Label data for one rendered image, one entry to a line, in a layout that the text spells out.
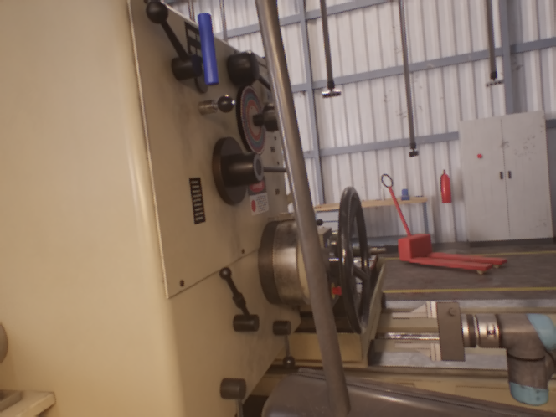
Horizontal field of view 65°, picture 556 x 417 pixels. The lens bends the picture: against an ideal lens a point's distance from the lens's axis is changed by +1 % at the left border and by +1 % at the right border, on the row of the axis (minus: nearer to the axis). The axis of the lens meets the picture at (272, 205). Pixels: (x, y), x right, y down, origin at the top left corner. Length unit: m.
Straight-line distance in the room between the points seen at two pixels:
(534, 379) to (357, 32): 8.12
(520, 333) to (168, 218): 0.78
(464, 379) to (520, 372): 0.75
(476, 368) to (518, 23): 7.51
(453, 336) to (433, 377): 0.79
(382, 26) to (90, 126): 8.29
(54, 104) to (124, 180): 0.18
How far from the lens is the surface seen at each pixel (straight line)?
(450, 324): 1.12
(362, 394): 0.50
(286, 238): 1.09
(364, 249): 1.31
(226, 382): 0.92
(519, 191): 8.06
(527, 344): 1.13
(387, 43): 8.79
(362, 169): 8.53
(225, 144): 0.93
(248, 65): 1.03
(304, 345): 1.69
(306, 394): 0.52
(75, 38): 0.80
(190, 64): 0.80
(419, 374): 1.92
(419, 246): 6.97
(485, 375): 1.92
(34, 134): 0.84
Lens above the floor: 1.53
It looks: 4 degrees down
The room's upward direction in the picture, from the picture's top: 6 degrees counter-clockwise
